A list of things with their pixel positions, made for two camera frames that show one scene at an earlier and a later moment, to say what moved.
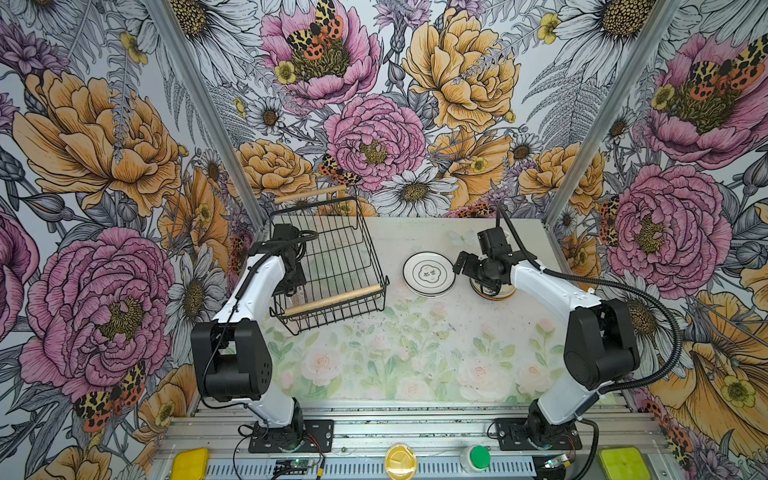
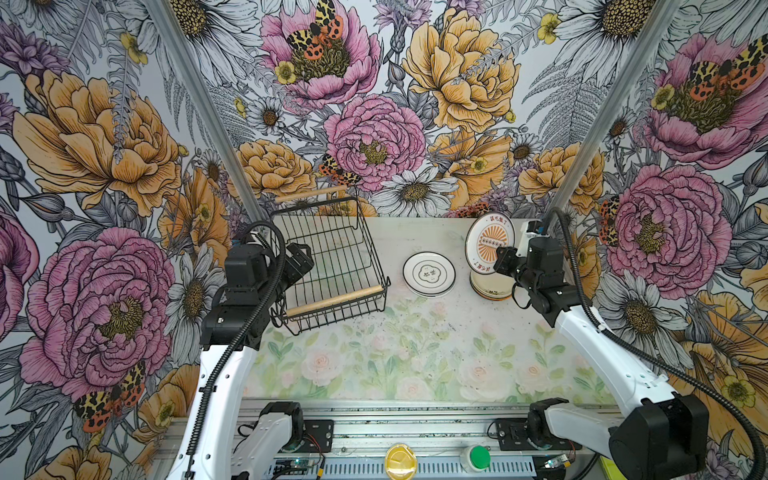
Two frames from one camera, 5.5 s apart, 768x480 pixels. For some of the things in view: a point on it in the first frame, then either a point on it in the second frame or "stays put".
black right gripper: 469,267 to 503,256
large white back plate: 429,274 stays put
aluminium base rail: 364,431 stays put
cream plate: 506,291 stays put
